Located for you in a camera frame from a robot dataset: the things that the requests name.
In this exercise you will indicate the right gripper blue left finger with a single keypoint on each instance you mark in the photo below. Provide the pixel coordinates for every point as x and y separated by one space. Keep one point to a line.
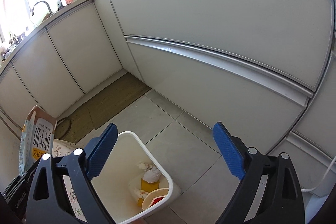
48 201

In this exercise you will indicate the milk carton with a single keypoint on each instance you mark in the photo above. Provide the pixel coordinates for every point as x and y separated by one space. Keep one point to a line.
36 139

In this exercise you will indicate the crumpled white tissue ball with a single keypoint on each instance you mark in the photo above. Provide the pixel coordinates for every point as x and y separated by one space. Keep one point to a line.
152 175

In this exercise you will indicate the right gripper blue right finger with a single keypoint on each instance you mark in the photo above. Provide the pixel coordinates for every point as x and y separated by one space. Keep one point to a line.
282 200

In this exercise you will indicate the stained crumpled tissue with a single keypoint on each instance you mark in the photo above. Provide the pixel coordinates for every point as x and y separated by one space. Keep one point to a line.
145 166

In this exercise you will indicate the chrome kitchen faucet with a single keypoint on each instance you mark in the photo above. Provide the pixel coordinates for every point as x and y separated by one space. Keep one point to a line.
41 6

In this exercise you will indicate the yellow paper piece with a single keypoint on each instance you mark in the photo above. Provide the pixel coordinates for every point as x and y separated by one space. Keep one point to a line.
145 189

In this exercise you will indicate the floral tablecloth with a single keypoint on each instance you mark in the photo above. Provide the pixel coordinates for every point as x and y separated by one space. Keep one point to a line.
64 148

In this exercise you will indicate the red paper cup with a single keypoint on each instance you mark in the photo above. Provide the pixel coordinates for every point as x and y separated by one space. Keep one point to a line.
154 197

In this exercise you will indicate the white plastic trash bin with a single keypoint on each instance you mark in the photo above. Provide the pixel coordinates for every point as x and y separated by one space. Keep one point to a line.
121 175

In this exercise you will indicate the white kitchen cabinets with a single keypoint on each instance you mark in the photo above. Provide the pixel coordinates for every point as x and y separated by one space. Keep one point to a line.
252 64

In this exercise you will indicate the brown woven floor mat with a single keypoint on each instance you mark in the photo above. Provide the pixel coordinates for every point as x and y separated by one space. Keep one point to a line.
114 98

